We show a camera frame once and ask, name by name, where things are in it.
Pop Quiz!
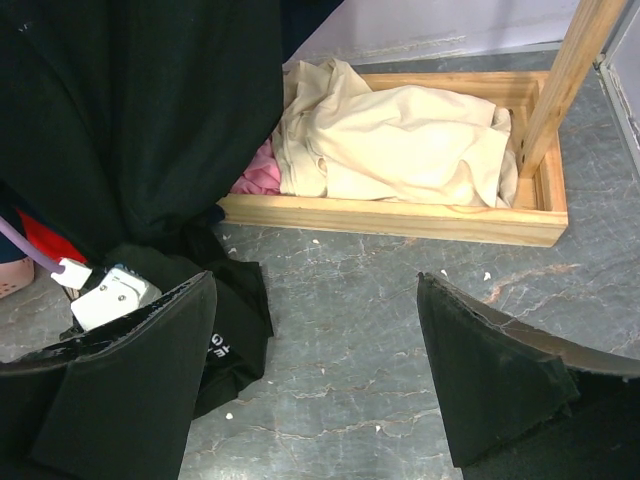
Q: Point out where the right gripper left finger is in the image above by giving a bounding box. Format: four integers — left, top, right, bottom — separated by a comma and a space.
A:
1, 273, 216, 479

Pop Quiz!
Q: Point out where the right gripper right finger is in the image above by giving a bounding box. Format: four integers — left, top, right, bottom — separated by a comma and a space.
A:
417, 274, 639, 479

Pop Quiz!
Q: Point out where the black t shirt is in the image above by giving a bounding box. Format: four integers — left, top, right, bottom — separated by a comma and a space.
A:
105, 223, 274, 419
0, 0, 286, 261

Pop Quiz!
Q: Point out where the red t shirt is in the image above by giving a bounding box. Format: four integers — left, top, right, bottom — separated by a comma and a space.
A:
17, 209, 87, 264

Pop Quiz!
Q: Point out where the white plastic basket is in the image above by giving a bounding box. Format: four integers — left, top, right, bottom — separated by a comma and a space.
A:
0, 258, 35, 298

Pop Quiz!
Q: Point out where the wooden clothes rack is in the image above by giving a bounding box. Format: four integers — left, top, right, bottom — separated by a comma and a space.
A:
219, 1, 627, 247

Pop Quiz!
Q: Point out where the pink cloth in rack base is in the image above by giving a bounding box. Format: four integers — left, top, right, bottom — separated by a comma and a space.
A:
231, 138, 281, 195

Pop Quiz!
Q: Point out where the beige cloth in rack base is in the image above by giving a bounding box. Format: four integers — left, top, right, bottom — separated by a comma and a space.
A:
273, 60, 518, 208

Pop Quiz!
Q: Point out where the aluminium frame rail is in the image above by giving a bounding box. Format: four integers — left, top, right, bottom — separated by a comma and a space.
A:
596, 0, 639, 174

